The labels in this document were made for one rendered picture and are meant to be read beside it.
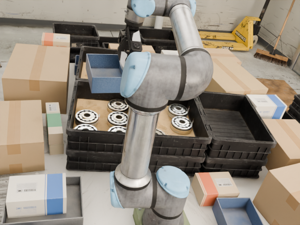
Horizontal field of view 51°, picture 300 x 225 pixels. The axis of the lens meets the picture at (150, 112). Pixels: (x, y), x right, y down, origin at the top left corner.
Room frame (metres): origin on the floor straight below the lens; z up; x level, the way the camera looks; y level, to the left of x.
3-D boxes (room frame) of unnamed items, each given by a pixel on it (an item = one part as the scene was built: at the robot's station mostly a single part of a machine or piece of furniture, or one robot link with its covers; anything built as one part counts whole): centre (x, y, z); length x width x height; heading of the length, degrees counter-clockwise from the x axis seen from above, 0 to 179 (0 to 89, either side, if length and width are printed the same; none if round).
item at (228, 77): (1.81, -0.43, 0.80); 0.40 x 0.30 x 0.20; 27
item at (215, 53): (2.16, -0.39, 0.78); 0.30 x 0.22 x 0.16; 111
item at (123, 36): (1.20, 0.14, 1.26); 0.09 x 0.08 x 0.12; 21
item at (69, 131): (1.16, 0.20, 0.92); 0.40 x 0.30 x 0.02; 12
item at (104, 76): (1.14, 0.20, 1.10); 0.20 x 0.15 x 0.07; 22
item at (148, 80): (0.72, 0.01, 1.13); 0.15 x 0.12 x 0.55; 103
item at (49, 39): (1.77, 0.64, 0.89); 0.16 x 0.12 x 0.07; 108
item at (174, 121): (1.24, -0.16, 0.86); 0.10 x 0.10 x 0.01
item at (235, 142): (1.29, -0.39, 0.92); 0.40 x 0.30 x 0.02; 12
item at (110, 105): (1.28, 0.16, 0.86); 0.10 x 0.10 x 0.01
